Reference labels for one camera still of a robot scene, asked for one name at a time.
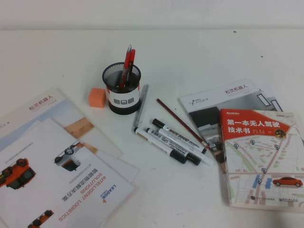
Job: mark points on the red and map cover book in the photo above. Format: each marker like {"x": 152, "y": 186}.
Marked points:
{"x": 256, "y": 154}

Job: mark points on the AgileX brochure with wood photo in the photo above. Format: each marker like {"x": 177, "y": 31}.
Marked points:
{"x": 35, "y": 107}

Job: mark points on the AgileX brochure with grey photo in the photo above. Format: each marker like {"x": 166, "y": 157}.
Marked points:
{"x": 213, "y": 97}

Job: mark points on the white paper sheet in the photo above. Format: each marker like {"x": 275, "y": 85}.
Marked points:
{"x": 123, "y": 166}

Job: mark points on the red pen with silver clip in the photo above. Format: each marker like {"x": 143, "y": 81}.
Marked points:
{"x": 126, "y": 59}

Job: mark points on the orange foam cube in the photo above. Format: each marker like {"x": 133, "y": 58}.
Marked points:
{"x": 97, "y": 98}

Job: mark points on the whiteboard marker with large black cap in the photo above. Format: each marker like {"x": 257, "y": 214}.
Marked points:
{"x": 178, "y": 156}

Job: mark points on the dark red pencil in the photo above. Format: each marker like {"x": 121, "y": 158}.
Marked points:
{"x": 180, "y": 121}

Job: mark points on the brochure with window picture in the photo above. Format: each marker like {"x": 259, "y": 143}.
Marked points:
{"x": 270, "y": 97}

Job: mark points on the black mesh pen holder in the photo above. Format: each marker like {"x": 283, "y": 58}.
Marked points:
{"x": 123, "y": 99}

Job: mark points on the whiteboard marker with black ends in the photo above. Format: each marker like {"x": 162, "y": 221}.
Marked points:
{"x": 195, "y": 160}

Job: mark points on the marker printed white board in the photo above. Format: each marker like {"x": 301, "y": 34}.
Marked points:
{"x": 177, "y": 133}

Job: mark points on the Leador logistics brochure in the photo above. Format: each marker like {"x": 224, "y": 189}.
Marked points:
{"x": 59, "y": 171}

